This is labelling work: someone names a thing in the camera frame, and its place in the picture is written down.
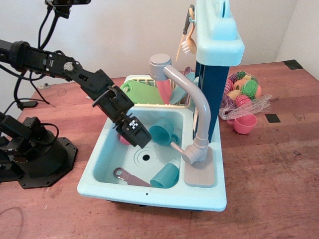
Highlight orange toy spoon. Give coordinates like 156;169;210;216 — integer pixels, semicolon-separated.
184;23;197;54

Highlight black tape patch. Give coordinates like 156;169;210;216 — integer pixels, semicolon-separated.
283;59;303;70
265;114;281;123

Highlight cream dish rack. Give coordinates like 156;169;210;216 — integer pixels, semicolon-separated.
124;75;192;109

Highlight black tape patch far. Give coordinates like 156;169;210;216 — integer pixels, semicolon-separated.
283;59;303;70

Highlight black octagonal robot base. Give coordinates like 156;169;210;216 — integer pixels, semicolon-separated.
0;114;77;189

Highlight light blue toy sink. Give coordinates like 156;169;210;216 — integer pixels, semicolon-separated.
77;120;227;212

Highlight black tape patch near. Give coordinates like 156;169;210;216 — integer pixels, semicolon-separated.
265;114;281;123

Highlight pink toy cup on table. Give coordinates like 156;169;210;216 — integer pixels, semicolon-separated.
227;114;257;134

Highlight teal toy plate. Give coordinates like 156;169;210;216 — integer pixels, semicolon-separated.
169;72;198;105

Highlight teal toy cup lying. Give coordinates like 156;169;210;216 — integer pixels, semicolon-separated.
150;163;179;189

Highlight pink toy plate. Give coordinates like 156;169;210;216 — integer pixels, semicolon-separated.
157;80;172;105

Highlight pink toy cup in sink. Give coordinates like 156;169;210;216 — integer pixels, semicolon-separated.
119;135;131;145

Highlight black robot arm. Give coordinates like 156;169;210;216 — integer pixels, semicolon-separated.
0;40;152;148

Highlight teal toy mug with handle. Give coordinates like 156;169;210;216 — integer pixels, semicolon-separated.
149;119;179;146

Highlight light blue toy shelf tower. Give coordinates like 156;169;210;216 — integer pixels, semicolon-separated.
195;0;245;139

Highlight mesh bag of toy fruit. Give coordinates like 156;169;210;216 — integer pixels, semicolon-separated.
219;71;272;120

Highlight black cables at left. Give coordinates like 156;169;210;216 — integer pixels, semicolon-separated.
13;9;60;110

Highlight camera on stand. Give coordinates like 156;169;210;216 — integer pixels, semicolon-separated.
45;0;91;19

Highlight grey toy faucet with lever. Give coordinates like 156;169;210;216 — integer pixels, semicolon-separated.
150;54;214;188

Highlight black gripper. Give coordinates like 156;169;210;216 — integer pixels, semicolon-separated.
92;86;152;147

